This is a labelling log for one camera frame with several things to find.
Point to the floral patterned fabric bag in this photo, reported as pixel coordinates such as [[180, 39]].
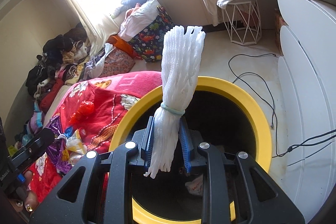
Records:
[[117, 62]]

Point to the red floral bed blanket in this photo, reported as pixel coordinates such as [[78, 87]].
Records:
[[85, 120]]

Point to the blue plastic bag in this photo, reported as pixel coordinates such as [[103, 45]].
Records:
[[69, 132]]

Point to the cardboard box on floor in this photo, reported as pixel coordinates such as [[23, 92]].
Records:
[[279, 22]]

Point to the small white foam net bundle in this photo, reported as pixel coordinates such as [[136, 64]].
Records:
[[181, 59]]

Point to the pile of clothes on bed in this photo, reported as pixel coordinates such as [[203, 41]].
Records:
[[59, 56]]

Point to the white orange plastic bag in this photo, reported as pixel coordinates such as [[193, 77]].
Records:
[[195, 187]]

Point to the orange bag on floor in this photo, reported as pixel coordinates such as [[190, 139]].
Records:
[[121, 44]]

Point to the white wire frame stool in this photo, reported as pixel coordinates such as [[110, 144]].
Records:
[[243, 22]]

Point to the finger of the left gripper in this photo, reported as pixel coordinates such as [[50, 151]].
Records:
[[37, 146]]

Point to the dinosaur print laundry basket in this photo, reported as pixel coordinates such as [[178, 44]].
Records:
[[148, 43]]

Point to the red plastic bag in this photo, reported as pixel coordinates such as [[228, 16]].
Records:
[[84, 110]]

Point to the black bin with yellow rim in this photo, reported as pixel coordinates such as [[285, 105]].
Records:
[[252, 111]]

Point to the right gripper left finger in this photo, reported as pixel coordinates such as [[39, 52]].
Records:
[[98, 188]]

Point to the white bag in basket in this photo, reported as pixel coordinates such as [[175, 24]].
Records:
[[139, 20]]

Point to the yellow white snack bag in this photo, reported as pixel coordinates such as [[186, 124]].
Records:
[[75, 146]]

